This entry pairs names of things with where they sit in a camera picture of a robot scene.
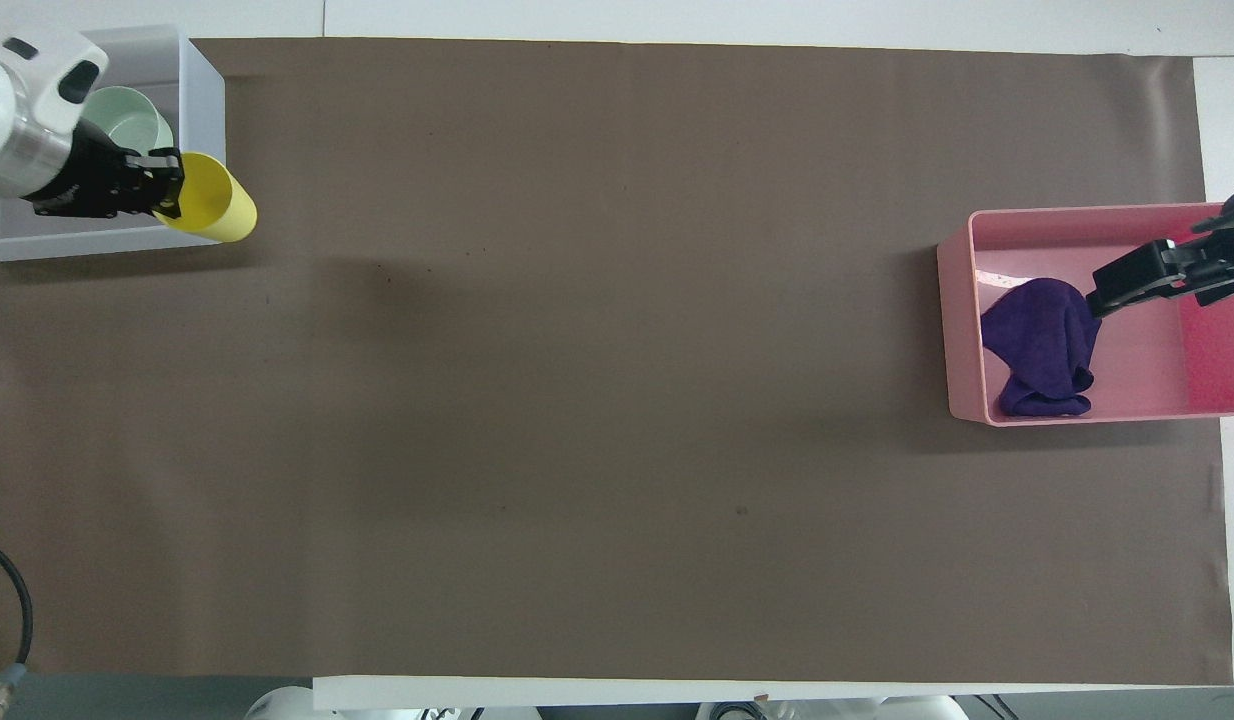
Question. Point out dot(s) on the purple cloth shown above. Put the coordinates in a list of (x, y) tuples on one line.
[(1042, 340)]

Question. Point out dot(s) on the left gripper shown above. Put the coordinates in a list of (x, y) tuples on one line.
[(82, 180)]

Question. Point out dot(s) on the yellow cup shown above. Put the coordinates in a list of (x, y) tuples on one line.
[(217, 200)]

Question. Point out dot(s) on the pink storage box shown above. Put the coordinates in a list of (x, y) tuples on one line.
[(1147, 370)]

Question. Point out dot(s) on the pale green cup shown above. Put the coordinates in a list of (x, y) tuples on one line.
[(127, 118)]

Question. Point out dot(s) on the white storage box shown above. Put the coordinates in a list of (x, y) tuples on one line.
[(202, 100)]

